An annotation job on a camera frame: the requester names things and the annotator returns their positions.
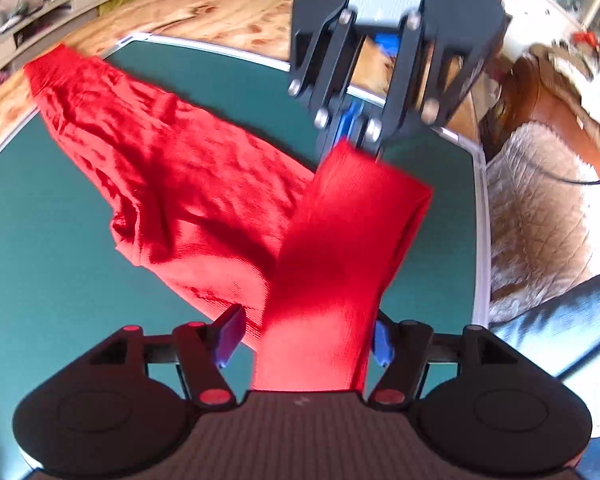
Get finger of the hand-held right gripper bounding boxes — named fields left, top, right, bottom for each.
left=287, top=7, right=366, bottom=155
left=357, top=11, right=478, bottom=160

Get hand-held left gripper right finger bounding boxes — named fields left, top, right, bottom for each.
left=369, top=312, right=520, bottom=407

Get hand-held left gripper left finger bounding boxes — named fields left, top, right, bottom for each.
left=87, top=304, right=247, bottom=407

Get red knit pants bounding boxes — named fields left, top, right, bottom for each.
left=24, top=42, right=433, bottom=393

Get carved wooden table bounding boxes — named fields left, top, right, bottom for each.
left=0, top=0, right=491, bottom=480

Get brown leather chair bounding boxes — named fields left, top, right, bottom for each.
left=480, top=42, right=600, bottom=186

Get person's blue clothing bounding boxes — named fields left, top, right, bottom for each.
left=490, top=275, right=600, bottom=480

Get beige quilted chair cover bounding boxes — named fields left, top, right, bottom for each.
left=485, top=120, right=600, bottom=323

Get black cable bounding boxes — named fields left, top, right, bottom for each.
left=527, top=157, right=600, bottom=186

